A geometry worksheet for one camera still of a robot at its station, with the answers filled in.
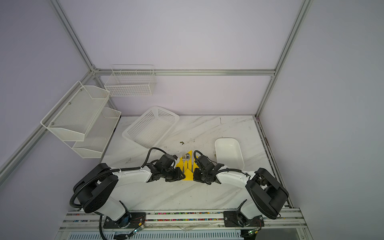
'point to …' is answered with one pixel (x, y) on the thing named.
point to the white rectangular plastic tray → (228, 152)
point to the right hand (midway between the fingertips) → (192, 177)
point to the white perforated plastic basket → (151, 127)
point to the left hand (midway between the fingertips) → (183, 177)
